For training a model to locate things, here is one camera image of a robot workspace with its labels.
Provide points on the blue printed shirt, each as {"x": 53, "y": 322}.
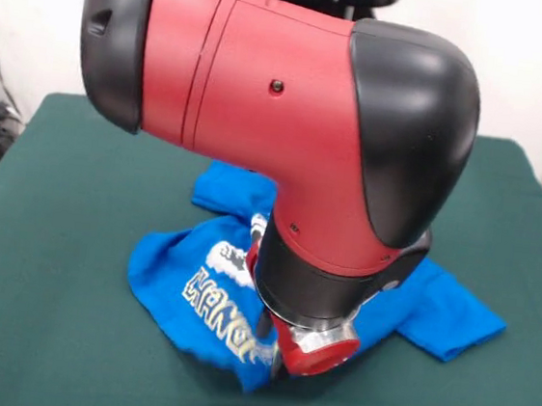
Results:
{"x": 171, "y": 275}

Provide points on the dark green table cloth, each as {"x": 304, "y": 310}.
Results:
{"x": 44, "y": 334}

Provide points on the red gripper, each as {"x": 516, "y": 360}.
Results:
{"x": 318, "y": 356}

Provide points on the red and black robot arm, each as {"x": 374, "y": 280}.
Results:
{"x": 282, "y": 141}

